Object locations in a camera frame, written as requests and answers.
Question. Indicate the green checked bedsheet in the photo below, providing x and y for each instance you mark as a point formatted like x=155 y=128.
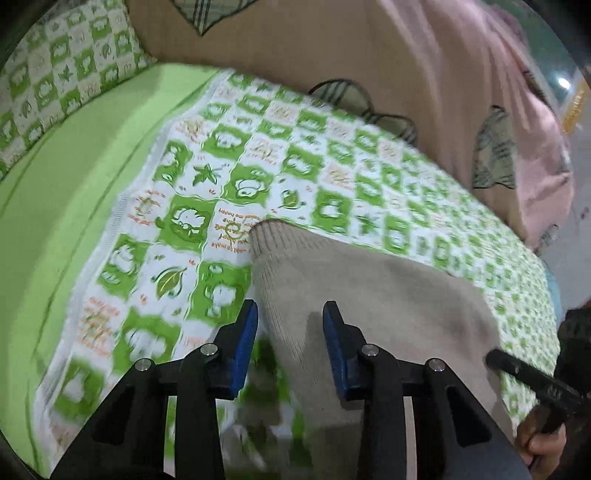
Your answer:
x=194 y=184

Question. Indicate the green checked pillow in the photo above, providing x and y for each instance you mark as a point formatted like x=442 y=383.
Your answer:
x=64 y=69

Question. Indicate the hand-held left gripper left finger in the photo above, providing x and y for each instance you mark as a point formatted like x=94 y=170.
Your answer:
x=241 y=353

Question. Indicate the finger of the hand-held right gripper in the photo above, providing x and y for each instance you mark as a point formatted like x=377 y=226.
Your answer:
x=531 y=374

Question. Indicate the person's right hand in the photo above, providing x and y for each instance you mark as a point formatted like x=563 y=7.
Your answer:
x=540 y=445

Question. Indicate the beige knit sweater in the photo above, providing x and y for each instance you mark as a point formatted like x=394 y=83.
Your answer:
x=369 y=286

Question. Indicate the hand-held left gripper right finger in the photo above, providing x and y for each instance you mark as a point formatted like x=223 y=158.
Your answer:
x=336 y=350

